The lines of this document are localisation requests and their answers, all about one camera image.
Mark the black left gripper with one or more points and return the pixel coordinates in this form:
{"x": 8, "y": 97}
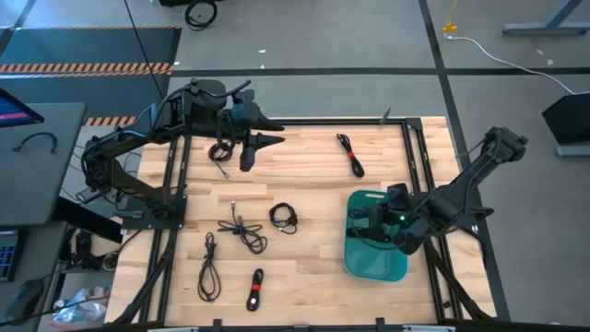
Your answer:
{"x": 242, "y": 113}

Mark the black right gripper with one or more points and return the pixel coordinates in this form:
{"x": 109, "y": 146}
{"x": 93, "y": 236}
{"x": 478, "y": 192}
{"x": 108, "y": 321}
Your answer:
{"x": 392, "y": 223}

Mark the teal plastic bin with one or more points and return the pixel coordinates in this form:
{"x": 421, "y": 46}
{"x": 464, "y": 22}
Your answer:
{"x": 375, "y": 267}

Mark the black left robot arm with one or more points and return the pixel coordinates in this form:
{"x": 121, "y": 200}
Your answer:
{"x": 133, "y": 186}

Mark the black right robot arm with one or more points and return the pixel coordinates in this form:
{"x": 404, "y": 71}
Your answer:
{"x": 465, "y": 189}

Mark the silver light bar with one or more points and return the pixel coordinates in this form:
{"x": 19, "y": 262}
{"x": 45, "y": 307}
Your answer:
{"x": 173, "y": 329}
{"x": 428, "y": 329}

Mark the black remote control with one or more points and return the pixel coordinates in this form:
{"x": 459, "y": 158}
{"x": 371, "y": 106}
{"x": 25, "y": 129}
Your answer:
{"x": 85, "y": 196}

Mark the black mat with hazard stripes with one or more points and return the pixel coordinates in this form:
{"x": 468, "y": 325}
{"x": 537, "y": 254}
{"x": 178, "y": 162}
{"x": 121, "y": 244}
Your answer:
{"x": 92, "y": 46}

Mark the black equipment under desk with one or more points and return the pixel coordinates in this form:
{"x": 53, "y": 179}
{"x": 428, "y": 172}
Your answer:
{"x": 85, "y": 249}

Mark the black panel on stand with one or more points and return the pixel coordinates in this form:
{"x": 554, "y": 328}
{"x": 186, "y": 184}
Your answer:
{"x": 571, "y": 120}

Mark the gray desk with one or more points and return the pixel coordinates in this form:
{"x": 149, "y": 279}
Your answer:
{"x": 41, "y": 184}

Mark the computer monitor with lit screen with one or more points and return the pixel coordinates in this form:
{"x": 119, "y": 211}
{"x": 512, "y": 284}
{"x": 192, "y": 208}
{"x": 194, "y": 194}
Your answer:
{"x": 14, "y": 113}

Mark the crumpled plastic bag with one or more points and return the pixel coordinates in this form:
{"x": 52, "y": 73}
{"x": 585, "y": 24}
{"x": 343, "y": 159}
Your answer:
{"x": 83, "y": 306}

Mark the gray metal desk leg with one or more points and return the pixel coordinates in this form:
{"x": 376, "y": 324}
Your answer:
{"x": 544, "y": 29}

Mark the computer keyboard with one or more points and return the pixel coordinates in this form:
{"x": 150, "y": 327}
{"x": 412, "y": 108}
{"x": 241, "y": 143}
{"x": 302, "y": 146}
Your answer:
{"x": 7, "y": 258}

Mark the black computer mouse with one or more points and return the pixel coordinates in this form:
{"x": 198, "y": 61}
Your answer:
{"x": 25, "y": 299}

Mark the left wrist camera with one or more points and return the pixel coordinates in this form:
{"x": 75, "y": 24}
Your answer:
{"x": 249, "y": 157}

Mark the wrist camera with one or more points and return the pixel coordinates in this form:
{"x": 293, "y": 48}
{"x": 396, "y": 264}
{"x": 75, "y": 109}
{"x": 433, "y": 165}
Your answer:
{"x": 249, "y": 157}
{"x": 397, "y": 196}

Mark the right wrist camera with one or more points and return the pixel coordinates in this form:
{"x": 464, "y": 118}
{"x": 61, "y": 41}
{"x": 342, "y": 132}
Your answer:
{"x": 397, "y": 196}

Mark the black aluminium table frame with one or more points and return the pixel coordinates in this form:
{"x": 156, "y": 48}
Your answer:
{"x": 322, "y": 122}

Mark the black clamp bracket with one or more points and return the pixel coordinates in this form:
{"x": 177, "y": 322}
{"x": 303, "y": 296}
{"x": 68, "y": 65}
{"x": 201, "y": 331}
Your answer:
{"x": 385, "y": 116}
{"x": 216, "y": 325}
{"x": 380, "y": 325}

